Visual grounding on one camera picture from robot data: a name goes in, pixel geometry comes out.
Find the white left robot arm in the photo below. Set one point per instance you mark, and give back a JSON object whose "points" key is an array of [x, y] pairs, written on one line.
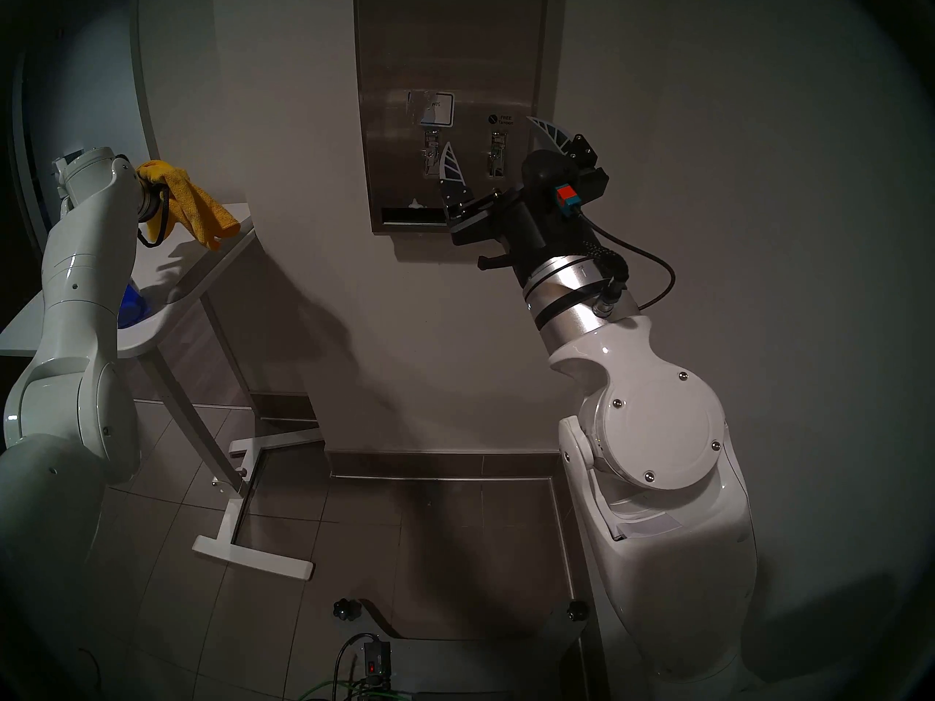
{"points": [[73, 305]]}

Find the stainless steel wall dispenser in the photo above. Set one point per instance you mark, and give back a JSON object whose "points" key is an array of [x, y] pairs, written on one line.
{"points": [[453, 42]]}

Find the black star knob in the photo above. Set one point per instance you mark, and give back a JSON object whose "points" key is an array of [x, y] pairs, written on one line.
{"points": [[347, 610], [577, 610]]}

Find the white folding table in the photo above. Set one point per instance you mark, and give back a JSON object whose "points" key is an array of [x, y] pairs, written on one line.
{"points": [[182, 283]]}

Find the black box red indicator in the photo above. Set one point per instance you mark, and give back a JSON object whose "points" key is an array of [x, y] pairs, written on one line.
{"points": [[376, 663]]}

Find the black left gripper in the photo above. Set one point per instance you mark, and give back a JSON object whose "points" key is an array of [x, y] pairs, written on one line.
{"points": [[155, 199]]}

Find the steel robot base plate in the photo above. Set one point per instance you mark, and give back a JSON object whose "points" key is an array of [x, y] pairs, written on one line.
{"points": [[475, 670]]}

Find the clear spray bottle blue liquid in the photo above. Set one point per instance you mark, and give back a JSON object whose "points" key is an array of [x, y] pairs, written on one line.
{"points": [[130, 309]]}

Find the white blue-edged dispenser label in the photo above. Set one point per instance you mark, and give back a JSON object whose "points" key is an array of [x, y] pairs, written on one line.
{"points": [[431, 109]]}

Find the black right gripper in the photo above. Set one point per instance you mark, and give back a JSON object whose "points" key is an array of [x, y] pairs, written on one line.
{"points": [[529, 228]]}

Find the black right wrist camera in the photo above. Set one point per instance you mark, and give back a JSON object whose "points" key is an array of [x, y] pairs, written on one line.
{"points": [[551, 177]]}

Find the yellow microfiber cloth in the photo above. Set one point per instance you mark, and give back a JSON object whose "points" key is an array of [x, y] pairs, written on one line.
{"points": [[186, 203]]}

